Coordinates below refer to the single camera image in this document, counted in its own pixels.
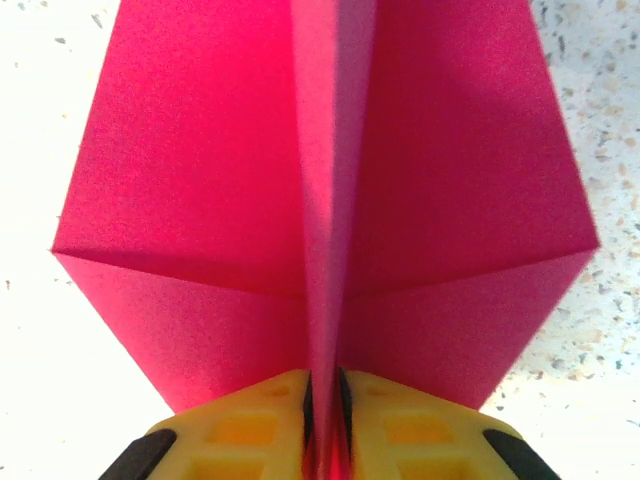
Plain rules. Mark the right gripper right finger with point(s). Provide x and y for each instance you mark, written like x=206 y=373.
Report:
x=415 y=435

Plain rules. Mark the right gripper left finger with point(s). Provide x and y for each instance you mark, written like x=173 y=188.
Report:
x=240 y=435

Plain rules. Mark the pink square paper sheet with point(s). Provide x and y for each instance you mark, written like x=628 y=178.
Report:
x=200 y=175

